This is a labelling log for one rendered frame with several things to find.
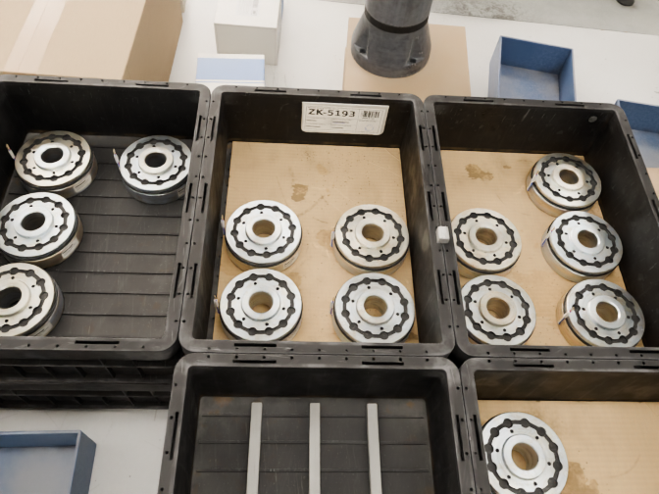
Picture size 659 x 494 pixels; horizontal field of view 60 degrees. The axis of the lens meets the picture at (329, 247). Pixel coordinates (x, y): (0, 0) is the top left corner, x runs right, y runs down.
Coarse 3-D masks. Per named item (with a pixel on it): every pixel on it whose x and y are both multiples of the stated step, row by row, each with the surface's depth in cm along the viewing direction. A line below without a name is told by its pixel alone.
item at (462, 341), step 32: (448, 96) 83; (640, 160) 80; (448, 224) 71; (448, 256) 69; (448, 288) 67; (480, 352) 63; (512, 352) 63; (544, 352) 63; (576, 352) 64; (608, 352) 64
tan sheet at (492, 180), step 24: (456, 168) 89; (480, 168) 90; (504, 168) 90; (528, 168) 91; (456, 192) 87; (480, 192) 87; (504, 192) 88; (504, 216) 85; (528, 216) 86; (600, 216) 87; (528, 240) 83; (528, 264) 81; (528, 288) 79; (552, 288) 79; (624, 288) 80; (552, 312) 77; (552, 336) 75
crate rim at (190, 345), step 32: (288, 96) 81; (320, 96) 82; (352, 96) 82; (384, 96) 82; (416, 96) 83; (416, 128) 80; (192, 256) 66; (192, 288) 66; (192, 320) 62; (448, 320) 64; (192, 352) 60; (224, 352) 61; (256, 352) 61; (288, 352) 61; (320, 352) 61; (352, 352) 62; (384, 352) 62; (416, 352) 62; (448, 352) 62
